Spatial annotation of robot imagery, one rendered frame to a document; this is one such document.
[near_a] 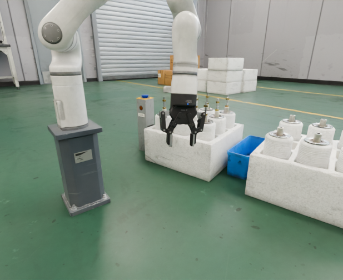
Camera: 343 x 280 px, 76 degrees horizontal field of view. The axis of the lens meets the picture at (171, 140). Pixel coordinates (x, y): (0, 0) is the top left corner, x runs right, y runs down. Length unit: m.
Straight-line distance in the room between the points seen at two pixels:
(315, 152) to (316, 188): 0.12
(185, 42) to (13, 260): 0.75
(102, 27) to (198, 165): 5.37
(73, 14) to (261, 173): 0.80
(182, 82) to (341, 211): 0.65
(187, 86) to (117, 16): 5.76
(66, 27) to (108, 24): 5.46
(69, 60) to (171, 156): 0.61
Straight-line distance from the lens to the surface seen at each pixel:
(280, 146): 0.88
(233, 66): 3.63
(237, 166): 1.06
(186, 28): 0.62
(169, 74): 4.70
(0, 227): 0.96
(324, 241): 0.87
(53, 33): 0.75
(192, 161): 1.02
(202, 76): 3.90
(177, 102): 0.61
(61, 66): 0.76
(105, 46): 6.09
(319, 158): 0.88
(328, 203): 0.91
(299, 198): 0.91
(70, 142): 0.78
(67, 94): 0.77
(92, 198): 0.88
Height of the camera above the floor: 0.52
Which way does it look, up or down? 20 degrees down
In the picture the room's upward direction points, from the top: straight up
